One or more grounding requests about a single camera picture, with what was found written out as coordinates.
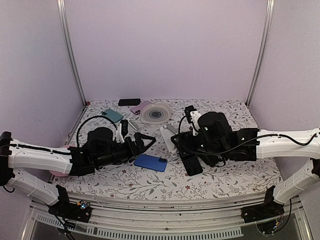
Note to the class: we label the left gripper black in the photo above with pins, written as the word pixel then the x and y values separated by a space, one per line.
pixel 133 150

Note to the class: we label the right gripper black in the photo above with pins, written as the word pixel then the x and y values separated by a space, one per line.
pixel 186 137

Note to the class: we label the white silver phone stand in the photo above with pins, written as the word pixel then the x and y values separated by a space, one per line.
pixel 168 131

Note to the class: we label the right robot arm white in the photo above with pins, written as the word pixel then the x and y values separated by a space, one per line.
pixel 305 144

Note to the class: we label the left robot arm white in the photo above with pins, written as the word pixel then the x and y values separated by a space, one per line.
pixel 15 156

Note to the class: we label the blue phone face down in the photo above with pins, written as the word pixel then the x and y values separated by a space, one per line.
pixel 151 162

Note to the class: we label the silver folding phone stand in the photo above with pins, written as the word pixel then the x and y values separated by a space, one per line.
pixel 134 126

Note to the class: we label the black phone on table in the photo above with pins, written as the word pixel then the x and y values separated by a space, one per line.
pixel 192 165

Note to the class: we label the pink phone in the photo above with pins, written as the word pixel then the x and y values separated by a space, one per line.
pixel 137 109

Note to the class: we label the teal phone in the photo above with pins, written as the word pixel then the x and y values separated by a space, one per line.
pixel 114 116

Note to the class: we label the black phone at back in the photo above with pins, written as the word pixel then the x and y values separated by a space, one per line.
pixel 129 102

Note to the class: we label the floral table mat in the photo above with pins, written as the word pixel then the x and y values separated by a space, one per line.
pixel 127 181

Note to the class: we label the white round dish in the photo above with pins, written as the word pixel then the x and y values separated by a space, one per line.
pixel 155 114

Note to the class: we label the pink round object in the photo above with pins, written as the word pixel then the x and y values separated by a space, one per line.
pixel 59 174

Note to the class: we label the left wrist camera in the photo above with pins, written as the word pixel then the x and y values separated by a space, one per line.
pixel 122 131

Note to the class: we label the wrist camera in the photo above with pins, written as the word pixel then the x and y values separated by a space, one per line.
pixel 193 116
pixel 122 131

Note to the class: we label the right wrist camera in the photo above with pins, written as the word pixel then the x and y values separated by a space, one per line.
pixel 193 116

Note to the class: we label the front aluminium rail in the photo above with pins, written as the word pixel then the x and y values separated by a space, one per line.
pixel 202 219

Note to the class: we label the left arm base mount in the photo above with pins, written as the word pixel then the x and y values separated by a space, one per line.
pixel 80 211

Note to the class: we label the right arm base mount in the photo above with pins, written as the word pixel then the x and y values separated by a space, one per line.
pixel 268 209

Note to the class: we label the right aluminium frame post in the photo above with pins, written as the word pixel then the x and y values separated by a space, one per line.
pixel 270 4

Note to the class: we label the aluminium frame post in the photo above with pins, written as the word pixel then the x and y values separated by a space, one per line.
pixel 61 7
pixel 270 4

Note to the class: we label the left aluminium frame post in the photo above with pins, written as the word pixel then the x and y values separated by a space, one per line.
pixel 61 7

